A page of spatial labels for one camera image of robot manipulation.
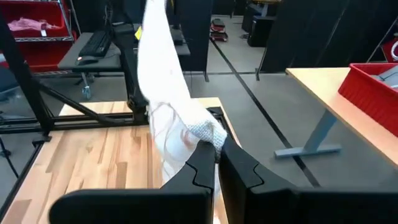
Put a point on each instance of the grey side table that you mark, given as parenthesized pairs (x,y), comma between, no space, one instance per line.
(102,60)

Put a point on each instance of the red plastic bin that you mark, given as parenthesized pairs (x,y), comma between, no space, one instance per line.
(367,93)

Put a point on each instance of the black computer tower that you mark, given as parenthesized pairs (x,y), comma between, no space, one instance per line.
(261,31)

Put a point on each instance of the pink cloth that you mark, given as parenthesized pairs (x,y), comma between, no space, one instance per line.
(28,24)

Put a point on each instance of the yellow tag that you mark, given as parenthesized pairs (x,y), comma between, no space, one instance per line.
(138,33)

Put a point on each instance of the red black floor stack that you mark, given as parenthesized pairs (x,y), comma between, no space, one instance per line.
(218,31)

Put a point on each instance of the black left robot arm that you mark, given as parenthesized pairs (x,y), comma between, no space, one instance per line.
(130,77)

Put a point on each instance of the black room partition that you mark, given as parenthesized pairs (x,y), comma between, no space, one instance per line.
(196,34)
(311,31)

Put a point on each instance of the black aluminium table frame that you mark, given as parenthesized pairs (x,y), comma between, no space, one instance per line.
(28,93)

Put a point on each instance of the white checked towel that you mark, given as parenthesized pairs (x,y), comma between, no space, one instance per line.
(161,77)

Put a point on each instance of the grey plastic piece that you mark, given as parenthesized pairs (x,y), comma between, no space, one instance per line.
(388,76)

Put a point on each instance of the black keyboard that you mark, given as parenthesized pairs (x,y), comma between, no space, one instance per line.
(94,45)

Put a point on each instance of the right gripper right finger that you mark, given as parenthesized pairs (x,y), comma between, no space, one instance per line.
(248,193)

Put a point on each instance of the wooden desk with grey legs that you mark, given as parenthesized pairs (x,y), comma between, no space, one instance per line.
(326,90)

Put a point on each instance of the red storage bin rack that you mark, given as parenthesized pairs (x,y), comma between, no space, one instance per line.
(37,53)

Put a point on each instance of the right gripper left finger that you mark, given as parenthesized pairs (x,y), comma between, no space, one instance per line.
(186,202)

